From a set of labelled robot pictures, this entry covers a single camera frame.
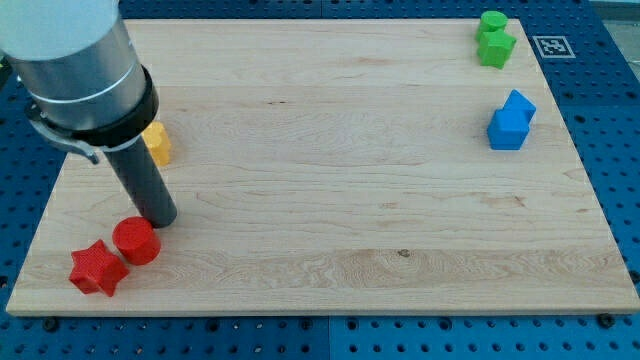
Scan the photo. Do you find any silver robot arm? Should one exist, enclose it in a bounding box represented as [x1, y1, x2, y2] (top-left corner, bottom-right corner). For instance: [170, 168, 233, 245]
[1, 0, 158, 163]

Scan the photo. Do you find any blue cube block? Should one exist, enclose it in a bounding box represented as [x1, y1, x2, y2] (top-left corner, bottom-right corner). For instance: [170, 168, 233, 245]
[503, 89, 537, 124]

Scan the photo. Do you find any wooden board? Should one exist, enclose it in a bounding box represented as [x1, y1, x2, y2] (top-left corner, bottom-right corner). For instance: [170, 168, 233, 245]
[7, 19, 639, 317]

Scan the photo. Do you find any yellow block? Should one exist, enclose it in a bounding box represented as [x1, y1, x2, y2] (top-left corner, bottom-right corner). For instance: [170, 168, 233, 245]
[142, 121, 172, 166]

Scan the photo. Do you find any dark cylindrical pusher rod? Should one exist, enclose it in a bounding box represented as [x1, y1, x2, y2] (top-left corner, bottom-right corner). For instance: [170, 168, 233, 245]
[103, 136, 177, 228]

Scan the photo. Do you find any blue pentagon block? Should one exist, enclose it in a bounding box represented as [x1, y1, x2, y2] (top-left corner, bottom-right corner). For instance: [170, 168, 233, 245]
[487, 109, 530, 151]

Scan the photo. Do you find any red cylinder block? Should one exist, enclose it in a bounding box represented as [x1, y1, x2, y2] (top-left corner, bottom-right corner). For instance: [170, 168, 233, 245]
[112, 216, 161, 266]

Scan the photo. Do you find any green star block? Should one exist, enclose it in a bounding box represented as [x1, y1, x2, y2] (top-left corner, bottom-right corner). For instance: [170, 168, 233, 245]
[477, 29, 517, 69]

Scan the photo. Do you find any green cylinder block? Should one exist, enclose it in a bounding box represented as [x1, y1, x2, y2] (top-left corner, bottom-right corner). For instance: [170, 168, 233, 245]
[475, 10, 508, 41]

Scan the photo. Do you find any red star block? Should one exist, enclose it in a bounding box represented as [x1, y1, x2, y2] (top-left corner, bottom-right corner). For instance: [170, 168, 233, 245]
[68, 239, 130, 297]

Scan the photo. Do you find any fiducial marker tag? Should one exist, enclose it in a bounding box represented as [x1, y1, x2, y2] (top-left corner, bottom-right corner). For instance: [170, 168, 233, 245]
[533, 35, 575, 59]

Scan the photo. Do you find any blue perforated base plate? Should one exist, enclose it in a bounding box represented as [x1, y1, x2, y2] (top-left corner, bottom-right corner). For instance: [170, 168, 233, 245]
[1, 1, 639, 359]

